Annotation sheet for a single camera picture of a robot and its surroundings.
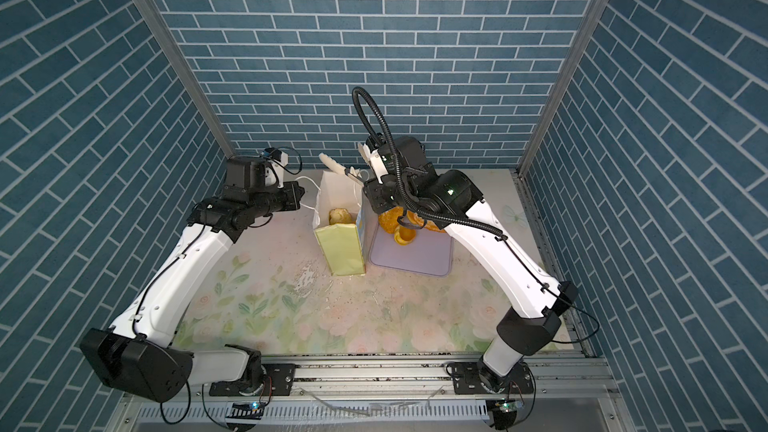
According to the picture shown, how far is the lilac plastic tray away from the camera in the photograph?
3.15 ft

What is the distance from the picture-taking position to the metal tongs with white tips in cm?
66

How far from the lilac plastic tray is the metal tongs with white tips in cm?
37
